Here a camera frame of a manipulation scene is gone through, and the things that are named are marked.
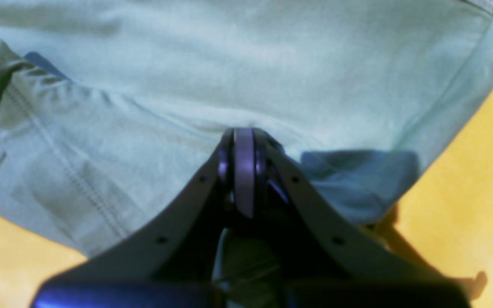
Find green T-shirt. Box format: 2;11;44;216
0;0;493;256

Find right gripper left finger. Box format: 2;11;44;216
31;128;235;308

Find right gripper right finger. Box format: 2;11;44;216
244;128;470;308

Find yellow table cloth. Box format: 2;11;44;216
0;92;493;308

